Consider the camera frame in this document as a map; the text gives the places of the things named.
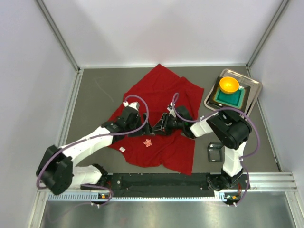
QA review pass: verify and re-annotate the red garment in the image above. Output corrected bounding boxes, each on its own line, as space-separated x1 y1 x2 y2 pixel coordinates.
110 64 204 175

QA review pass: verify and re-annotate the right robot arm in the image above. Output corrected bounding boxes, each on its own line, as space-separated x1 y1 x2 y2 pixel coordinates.
152 106 252 190

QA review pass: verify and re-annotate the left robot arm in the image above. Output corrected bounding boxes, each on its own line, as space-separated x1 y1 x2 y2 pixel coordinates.
36 102 151 195

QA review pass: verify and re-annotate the pink leaf brooch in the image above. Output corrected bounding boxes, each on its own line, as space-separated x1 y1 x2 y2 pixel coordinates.
143 139 152 147

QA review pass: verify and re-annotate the small black open box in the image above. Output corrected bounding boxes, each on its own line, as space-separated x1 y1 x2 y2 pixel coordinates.
207 142 224 162

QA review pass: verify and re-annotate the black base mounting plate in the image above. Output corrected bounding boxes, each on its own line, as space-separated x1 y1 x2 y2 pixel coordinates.
80 172 252 191

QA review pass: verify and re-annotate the orange bowl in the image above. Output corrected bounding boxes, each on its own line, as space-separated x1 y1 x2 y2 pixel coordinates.
219 76 240 94

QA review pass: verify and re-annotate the black and teal square plate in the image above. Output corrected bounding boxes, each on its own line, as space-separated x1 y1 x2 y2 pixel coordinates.
209 77 250 113

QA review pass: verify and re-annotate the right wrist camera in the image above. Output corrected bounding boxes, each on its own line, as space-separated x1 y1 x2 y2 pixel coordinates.
167 102 176 118

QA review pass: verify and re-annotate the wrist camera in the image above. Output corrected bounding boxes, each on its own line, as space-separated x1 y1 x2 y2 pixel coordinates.
167 102 176 118
123 101 140 111

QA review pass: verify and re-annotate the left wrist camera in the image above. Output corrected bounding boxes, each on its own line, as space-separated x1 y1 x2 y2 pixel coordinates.
123 101 140 111

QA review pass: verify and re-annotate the grey slotted cable duct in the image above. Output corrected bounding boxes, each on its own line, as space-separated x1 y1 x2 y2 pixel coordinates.
47 191 228 202

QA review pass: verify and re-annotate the aluminium frame rail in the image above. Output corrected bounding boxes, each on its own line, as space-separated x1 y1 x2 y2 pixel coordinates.
38 172 299 192

